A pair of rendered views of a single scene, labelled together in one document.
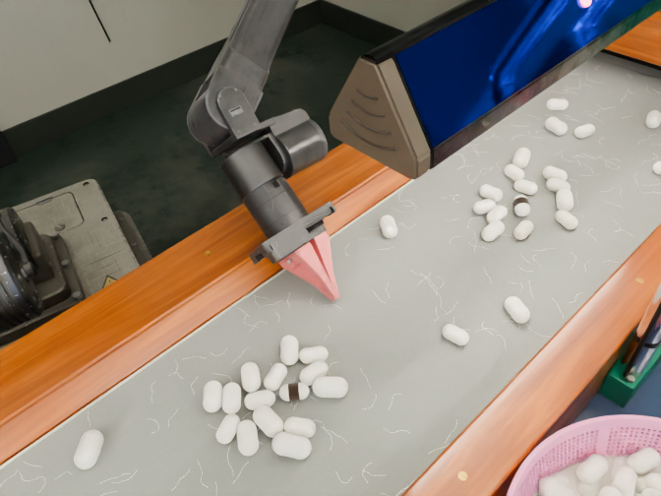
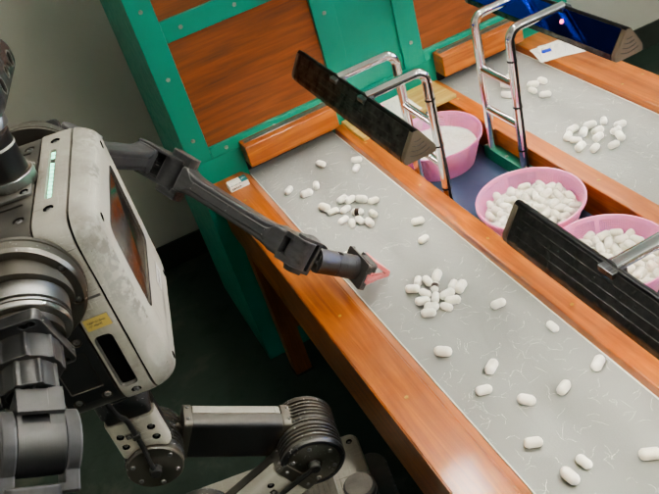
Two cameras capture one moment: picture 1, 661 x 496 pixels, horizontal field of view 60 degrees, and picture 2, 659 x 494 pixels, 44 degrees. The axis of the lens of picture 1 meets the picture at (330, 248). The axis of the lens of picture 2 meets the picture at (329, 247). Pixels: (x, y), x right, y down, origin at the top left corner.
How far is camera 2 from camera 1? 157 cm
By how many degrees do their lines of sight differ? 50
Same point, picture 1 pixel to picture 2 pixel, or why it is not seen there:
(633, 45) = (278, 149)
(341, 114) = (409, 154)
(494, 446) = (479, 229)
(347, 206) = not seen: hidden behind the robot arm
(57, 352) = (385, 367)
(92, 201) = not seen: outside the picture
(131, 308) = (367, 341)
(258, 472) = (468, 300)
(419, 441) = (468, 255)
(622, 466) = (491, 209)
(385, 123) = (424, 142)
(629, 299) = (428, 188)
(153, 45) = not seen: outside the picture
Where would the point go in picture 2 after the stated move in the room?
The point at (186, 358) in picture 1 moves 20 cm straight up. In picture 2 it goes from (401, 327) to (382, 258)
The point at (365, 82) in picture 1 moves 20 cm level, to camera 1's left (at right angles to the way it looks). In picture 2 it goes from (416, 137) to (402, 192)
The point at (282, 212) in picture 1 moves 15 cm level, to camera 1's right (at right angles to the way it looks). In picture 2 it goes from (353, 257) to (365, 217)
